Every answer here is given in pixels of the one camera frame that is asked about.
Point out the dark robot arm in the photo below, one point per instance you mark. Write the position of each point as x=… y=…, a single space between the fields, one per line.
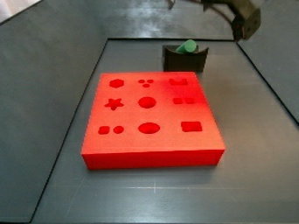
x=246 y=21

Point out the red shape sorter box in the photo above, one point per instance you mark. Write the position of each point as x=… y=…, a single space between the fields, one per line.
x=151 y=121

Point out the black curved holder stand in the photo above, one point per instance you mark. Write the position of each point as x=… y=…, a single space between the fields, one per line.
x=183 y=61

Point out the green cylinder peg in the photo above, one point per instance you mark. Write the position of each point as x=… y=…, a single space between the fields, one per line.
x=187 y=46

